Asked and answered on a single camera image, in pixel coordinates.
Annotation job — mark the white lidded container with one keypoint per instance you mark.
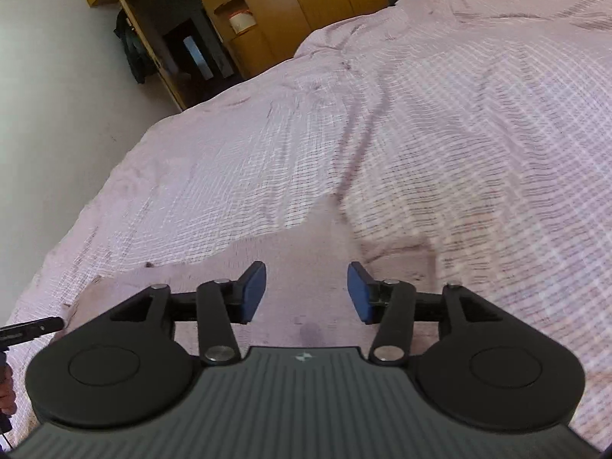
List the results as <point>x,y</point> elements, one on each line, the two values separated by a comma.
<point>242,21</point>

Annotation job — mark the wooden door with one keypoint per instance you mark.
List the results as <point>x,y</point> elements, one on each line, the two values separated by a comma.
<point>158,71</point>

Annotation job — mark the checked pink bed sheet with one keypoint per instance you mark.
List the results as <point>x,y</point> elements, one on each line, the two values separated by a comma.
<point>430,129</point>

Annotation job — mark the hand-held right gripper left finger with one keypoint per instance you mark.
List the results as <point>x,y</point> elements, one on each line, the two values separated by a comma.
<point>252,294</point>

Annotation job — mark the dark hanging jacket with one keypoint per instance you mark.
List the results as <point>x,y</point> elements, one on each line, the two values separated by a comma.
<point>134,48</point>

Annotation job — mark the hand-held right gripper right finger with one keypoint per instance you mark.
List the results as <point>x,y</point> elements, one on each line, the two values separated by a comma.
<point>359,294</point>

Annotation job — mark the person's left hand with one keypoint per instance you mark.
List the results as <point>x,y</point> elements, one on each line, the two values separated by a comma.
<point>5,392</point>

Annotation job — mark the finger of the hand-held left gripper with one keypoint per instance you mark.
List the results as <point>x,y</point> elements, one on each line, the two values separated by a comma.
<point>33,329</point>

